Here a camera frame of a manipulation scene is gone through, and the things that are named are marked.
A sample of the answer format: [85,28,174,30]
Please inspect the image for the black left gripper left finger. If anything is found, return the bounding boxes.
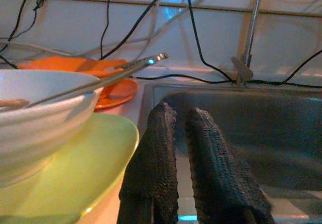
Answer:
[117,102,179,224]

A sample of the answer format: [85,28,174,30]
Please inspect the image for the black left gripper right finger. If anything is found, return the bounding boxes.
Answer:
[185,107,275,224]

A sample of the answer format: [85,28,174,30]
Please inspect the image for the green plate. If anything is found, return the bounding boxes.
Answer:
[0,113,140,224]

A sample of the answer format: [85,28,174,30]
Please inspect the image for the white bowl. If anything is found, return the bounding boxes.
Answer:
[0,69,104,187]

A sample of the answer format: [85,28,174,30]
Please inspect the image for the stainless steel sink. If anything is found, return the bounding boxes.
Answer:
[139,82,322,224]

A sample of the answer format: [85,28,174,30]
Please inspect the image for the orange plate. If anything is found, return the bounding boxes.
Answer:
[93,79,139,110]

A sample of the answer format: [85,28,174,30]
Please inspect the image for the orange bowl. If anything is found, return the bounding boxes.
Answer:
[16,56,129,79]

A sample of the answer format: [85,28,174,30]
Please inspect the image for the metal faucet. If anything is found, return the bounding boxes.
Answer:
[230,0,265,88]

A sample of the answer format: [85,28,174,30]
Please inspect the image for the black cable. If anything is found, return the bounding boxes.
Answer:
[129,49,322,87]
[99,0,114,60]
[185,0,237,83]
[0,0,51,54]
[99,0,182,60]

